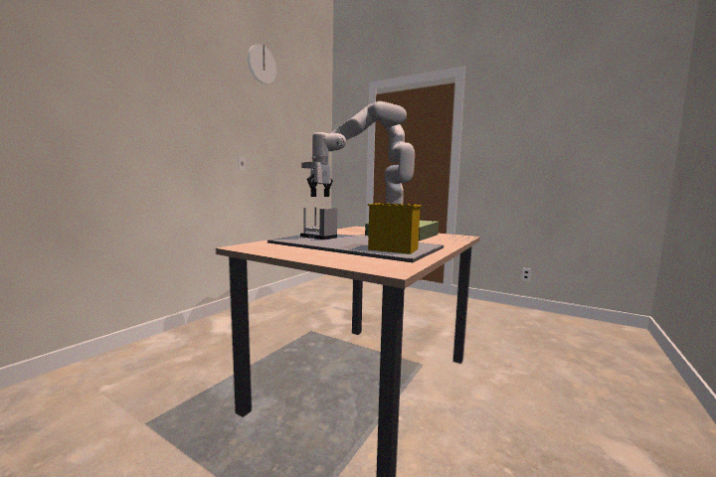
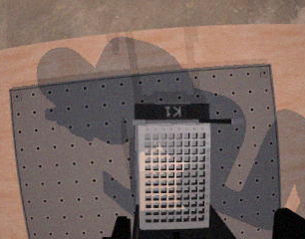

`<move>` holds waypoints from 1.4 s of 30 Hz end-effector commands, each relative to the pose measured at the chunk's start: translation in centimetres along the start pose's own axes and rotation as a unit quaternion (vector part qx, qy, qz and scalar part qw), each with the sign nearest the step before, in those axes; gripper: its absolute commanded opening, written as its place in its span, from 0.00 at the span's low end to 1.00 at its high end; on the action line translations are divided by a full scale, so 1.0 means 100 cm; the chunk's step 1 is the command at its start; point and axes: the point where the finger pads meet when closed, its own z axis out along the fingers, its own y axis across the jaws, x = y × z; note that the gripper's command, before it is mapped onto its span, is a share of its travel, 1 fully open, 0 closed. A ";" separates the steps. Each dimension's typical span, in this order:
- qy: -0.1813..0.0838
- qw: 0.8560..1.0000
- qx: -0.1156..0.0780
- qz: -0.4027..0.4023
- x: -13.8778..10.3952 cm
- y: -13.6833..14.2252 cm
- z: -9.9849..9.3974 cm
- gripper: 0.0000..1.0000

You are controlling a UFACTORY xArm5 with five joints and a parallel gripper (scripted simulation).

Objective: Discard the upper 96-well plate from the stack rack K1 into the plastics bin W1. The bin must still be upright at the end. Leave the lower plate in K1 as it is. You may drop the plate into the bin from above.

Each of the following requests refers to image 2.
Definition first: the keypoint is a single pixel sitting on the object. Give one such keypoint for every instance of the grey rectangular base plate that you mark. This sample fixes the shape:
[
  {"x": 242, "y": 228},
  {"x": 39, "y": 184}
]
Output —
[{"x": 74, "y": 146}]

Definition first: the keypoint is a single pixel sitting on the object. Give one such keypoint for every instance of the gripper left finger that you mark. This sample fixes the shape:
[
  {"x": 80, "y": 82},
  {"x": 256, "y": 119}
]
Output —
[{"x": 122, "y": 229}]

